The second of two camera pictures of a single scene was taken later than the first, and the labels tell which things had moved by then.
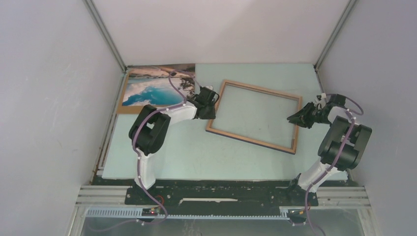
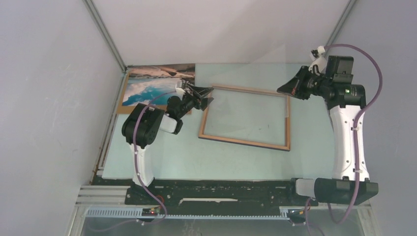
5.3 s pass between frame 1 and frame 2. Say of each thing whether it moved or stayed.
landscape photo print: stayed
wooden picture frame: moved
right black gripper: moved
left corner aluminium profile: stayed
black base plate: stayed
